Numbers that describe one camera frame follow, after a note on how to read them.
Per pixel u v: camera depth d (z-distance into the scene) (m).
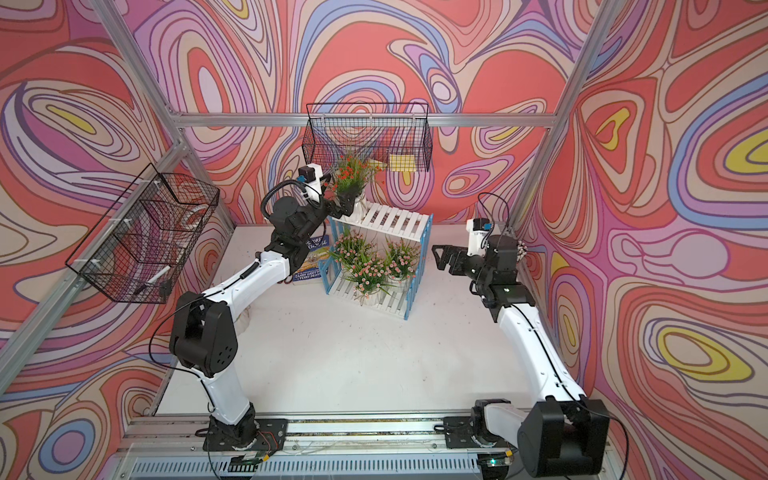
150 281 0.72
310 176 0.65
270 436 0.72
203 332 0.48
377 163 0.82
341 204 0.72
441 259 0.70
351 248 0.91
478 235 0.68
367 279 0.85
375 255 0.88
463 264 0.69
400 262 0.88
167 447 0.73
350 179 0.72
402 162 0.82
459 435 0.73
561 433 0.38
